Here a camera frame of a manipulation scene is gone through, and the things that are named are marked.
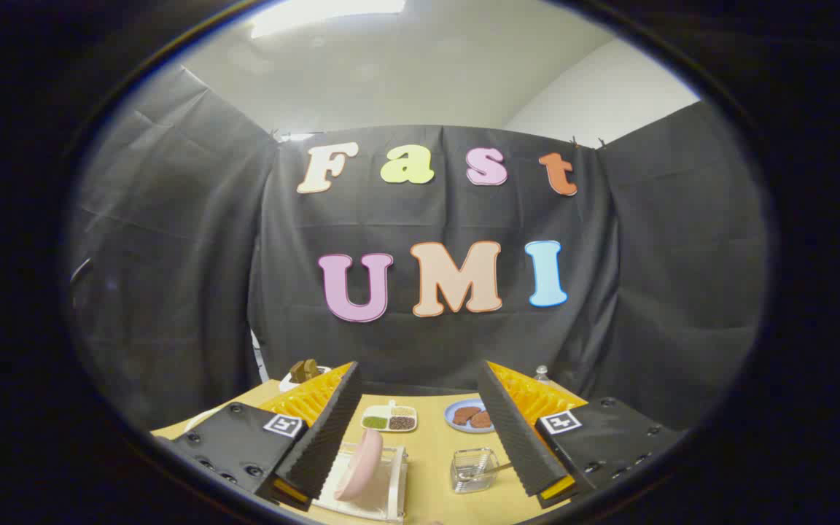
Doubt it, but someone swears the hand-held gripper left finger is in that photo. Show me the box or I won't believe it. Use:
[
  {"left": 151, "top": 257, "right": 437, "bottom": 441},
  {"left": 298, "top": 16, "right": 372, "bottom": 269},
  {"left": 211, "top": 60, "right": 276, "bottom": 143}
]
[{"left": 160, "top": 361, "right": 364, "bottom": 511}]

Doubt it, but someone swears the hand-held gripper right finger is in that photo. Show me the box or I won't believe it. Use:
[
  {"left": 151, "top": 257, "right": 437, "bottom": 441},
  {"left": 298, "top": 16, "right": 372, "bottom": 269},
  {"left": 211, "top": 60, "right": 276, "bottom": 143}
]
[{"left": 477, "top": 360, "right": 687, "bottom": 510}]

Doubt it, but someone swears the wooden-handled spoon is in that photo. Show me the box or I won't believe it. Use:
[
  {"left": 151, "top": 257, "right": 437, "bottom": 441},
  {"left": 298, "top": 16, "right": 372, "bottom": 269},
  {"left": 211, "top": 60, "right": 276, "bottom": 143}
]
[{"left": 458, "top": 461, "right": 516, "bottom": 482}]

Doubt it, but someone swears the pink plate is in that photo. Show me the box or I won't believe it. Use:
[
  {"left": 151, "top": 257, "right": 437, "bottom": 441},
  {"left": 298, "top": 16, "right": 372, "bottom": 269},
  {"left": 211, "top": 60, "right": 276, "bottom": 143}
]
[{"left": 334, "top": 428, "right": 384, "bottom": 502}]

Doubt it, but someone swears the clear wire basket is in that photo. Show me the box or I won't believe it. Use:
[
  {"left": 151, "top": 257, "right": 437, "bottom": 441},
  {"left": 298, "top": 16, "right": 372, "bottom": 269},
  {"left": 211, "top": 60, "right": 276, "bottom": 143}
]
[{"left": 451, "top": 448, "right": 499, "bottom": 494}]

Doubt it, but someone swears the white dish rack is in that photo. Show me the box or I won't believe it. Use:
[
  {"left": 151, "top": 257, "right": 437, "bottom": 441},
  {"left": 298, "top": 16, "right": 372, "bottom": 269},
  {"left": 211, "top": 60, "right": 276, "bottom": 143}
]
[{"left": 312, "top": 441, "right": 410, "bottom": 523}]

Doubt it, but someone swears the white divided seed dish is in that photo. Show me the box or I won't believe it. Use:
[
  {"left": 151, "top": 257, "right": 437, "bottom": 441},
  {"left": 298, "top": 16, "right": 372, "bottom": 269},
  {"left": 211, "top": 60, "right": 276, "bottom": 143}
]
[{"left": 360, "top": 400, "right": 419, "bottom": 433}]

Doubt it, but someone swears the blue plate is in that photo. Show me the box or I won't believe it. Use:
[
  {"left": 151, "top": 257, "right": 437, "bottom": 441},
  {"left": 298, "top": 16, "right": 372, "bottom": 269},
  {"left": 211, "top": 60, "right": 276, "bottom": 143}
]
[{"left": 444, "top": 398, "right": 497, "bottom": 435}]

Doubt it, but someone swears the white toaster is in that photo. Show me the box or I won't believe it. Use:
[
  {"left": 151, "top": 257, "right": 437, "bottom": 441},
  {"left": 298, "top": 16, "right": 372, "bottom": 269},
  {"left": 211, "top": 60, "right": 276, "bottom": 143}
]
[{"left": 278, "top": 367, "right": 333, "bottom": 393}]

